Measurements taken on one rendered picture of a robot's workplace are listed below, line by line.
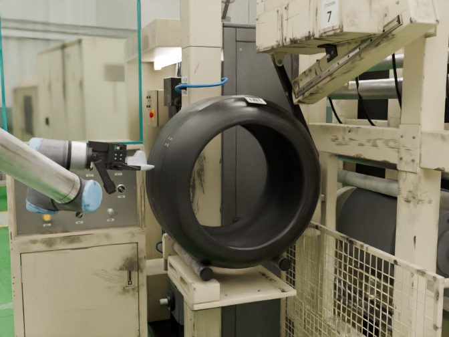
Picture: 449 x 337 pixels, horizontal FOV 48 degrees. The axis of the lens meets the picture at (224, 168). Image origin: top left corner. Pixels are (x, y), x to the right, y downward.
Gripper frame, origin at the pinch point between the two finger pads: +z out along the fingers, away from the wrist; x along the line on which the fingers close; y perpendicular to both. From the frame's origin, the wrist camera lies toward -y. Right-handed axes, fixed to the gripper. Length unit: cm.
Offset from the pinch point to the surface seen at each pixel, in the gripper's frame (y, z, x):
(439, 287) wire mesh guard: -18, 65, -60
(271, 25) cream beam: 54, 41, 11
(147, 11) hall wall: 249, 170, 976
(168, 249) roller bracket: -32.9, 15.5, 24.2
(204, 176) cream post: -4.3, 27.3, 26.8
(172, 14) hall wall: 255, 230, 992
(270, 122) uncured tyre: 19.1, 34.3, -12.2
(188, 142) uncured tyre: 10.0, 8.5, -11.6
